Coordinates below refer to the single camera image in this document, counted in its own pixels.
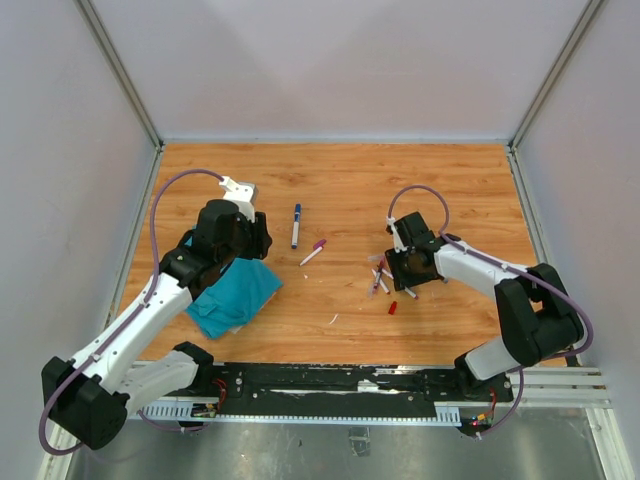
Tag white whiteboard marker purple end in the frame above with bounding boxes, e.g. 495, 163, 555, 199
382, 268, 419, 300

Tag white blue deli marker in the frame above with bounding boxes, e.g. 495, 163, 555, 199
291, 219, 300, 249

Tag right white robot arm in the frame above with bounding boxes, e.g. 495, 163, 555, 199
385, 212, 586, 400

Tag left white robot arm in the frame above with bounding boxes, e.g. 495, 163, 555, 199
38, 199, 272, 455

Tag white pen red end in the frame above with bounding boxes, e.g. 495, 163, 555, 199
371, 269, 391, 295

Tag pink transparent gel pen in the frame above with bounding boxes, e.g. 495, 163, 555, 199
369, 256, 384, 297

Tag thin white red-end pen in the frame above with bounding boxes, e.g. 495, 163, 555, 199
299, 246, 324, 267

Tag teal cloth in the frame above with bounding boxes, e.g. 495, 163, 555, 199
186, 258, 283, 339

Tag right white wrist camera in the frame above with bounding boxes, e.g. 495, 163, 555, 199
386, 216, 407, 252

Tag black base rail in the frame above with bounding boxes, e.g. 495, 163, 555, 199
168, 363, 513, 422

